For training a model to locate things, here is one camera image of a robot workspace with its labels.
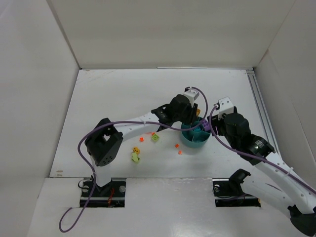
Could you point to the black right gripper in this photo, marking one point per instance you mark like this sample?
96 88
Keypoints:
216 127

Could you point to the teal round divided container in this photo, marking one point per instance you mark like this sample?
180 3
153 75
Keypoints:
195 138

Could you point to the lime green figure lego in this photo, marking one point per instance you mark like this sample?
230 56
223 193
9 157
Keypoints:
135 158

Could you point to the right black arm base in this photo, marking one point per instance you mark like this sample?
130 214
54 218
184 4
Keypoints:
305 223

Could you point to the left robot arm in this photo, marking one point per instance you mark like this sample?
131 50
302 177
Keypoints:
132 128

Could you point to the purple curved lego brick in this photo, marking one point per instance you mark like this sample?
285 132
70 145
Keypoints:
206 125

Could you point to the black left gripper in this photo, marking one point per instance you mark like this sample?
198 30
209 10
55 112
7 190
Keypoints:
193 113

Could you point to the yellow round face lego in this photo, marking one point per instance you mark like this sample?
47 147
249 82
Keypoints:
136 150

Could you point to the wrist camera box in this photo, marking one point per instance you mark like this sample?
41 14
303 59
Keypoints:
225 106
191 94

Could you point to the aluminium rail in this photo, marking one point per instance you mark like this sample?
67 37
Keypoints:
267 126

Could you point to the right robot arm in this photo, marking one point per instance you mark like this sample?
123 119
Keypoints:
289 189

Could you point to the lime green square lego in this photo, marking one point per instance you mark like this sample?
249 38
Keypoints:
155 138

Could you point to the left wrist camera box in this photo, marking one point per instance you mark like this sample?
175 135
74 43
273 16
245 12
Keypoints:
191 94

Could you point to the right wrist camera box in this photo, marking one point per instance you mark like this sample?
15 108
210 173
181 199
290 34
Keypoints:
225 106

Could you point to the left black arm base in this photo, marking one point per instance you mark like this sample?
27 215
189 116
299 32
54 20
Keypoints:
103 145

